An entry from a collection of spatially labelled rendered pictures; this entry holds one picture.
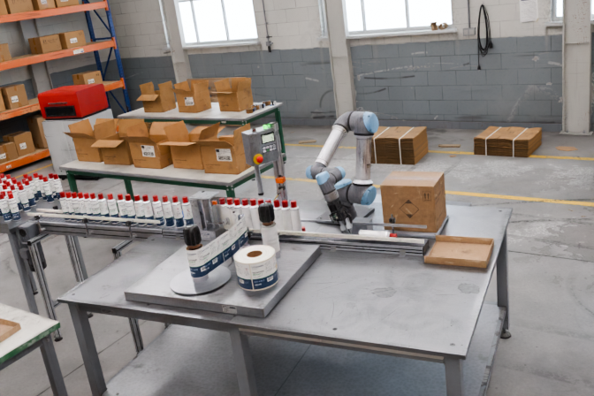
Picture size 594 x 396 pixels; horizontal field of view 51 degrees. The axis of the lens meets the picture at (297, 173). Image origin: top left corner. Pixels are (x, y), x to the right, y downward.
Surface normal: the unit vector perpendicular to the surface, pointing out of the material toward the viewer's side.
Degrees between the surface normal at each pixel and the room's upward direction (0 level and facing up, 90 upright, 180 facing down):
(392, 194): 90
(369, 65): 90
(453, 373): 90
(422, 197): 90
